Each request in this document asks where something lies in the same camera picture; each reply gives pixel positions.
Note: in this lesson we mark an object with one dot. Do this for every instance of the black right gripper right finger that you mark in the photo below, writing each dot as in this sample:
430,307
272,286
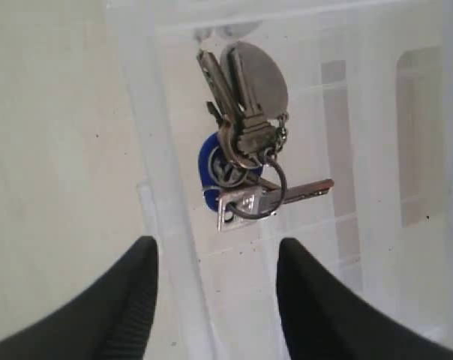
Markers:
321,318

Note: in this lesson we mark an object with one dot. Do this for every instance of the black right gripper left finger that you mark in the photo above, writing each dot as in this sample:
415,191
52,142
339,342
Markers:
111,319

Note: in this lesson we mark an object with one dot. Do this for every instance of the key bunch with blue tag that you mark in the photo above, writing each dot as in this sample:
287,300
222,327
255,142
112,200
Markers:
242,180

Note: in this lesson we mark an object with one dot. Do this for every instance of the clear drawer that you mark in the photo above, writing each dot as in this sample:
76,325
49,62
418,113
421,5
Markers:
360,92

